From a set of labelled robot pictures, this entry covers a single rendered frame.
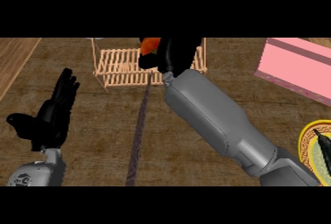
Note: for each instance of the pink placemat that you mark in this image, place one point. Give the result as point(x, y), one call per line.
point(297, 65)

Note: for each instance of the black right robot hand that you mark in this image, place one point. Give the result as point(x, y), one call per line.
point(176, 55)

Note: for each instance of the red tomato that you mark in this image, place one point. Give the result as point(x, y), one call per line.
point(149, 45)

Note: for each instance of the black utensil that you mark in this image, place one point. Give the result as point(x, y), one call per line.
point(323, 148)

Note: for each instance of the yellow patterned plate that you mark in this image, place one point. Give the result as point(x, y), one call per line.
point(313, 151)

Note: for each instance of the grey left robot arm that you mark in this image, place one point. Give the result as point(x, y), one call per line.
point(40, 172)

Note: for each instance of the pale wooden tiered shelf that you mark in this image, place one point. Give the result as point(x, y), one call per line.
point(124, 68)

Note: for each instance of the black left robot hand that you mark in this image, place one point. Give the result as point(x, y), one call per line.
point(52, 116)

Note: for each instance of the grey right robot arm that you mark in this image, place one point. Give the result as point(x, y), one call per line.
point(223, 122)

